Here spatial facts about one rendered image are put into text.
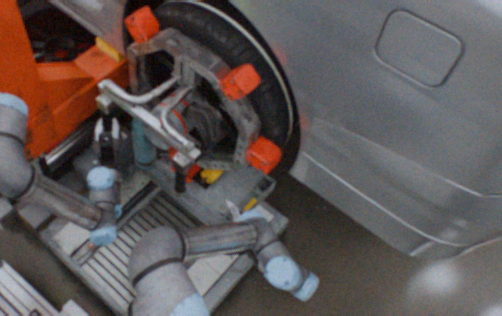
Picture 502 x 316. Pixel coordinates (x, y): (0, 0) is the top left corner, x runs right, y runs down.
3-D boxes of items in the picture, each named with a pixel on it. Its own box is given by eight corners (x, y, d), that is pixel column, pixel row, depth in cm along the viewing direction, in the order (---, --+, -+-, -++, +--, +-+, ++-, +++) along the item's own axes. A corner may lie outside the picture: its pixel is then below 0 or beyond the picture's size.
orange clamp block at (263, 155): (258, 146, 181) (279, 161, 177) (243, 160, 177) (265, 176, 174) (260, 134, 175) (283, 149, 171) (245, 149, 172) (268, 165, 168)
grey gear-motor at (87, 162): (167, 163, 263) (166, 121, 234) (105, 221, 246) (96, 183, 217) (141, 143, 270) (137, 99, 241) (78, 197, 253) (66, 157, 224)
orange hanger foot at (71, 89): (149, 69, 239) (146, 10, 210) (60, 141, 217) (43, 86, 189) (123, 51, 245) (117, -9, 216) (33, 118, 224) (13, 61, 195)
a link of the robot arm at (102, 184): (112, 196, 152) (119, 213, 161) (111, 162, 159) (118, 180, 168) (85, 199, 153) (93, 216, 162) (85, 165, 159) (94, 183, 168)
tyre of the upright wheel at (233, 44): (261, 149, 228) (357, 92, 167) (225, 185, 218) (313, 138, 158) (157, 35, 228) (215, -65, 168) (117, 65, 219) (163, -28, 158)
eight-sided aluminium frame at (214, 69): (247, 183, 200) (270, 90, 155) (236, 194, 197) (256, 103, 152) (143, 105, 220) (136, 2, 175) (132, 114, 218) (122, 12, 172)
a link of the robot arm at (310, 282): (317, 276, 138) (323, 279, 145) (281, 252, 144) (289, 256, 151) (300, 302, 138) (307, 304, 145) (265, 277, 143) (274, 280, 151)
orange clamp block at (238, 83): (246, 87, 164) (263, 80, 156) (229, 102, 161) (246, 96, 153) (232, 69, 163) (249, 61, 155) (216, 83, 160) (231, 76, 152)
